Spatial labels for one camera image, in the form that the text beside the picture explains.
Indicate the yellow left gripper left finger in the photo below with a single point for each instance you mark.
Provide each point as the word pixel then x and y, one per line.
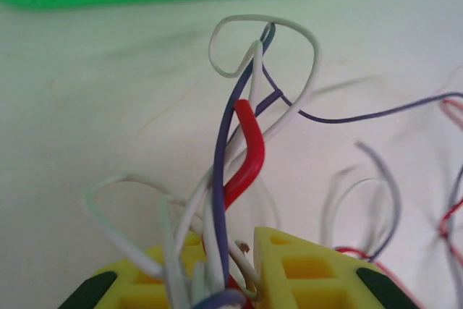
pixel 94 291

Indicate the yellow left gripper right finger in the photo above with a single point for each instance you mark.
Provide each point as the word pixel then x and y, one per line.
pixel 325 287

